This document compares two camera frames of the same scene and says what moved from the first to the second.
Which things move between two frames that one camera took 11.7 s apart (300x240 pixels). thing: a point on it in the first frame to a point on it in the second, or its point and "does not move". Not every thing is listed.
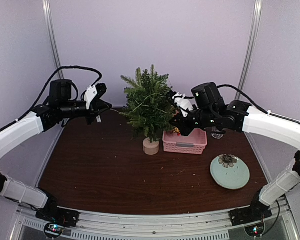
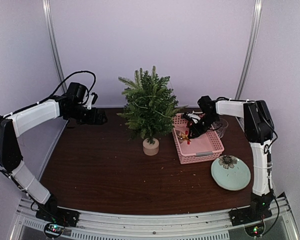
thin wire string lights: [143, 105] to [153, 110]
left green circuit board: [53, 230] does not move
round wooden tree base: [150, 148] does not move
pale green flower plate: [230, 171] does not move
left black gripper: [95, 108] to [93, 120]
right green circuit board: [254, 231] does not move
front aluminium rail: [95, 225] does not move
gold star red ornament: [176, 130] to [185, 137]
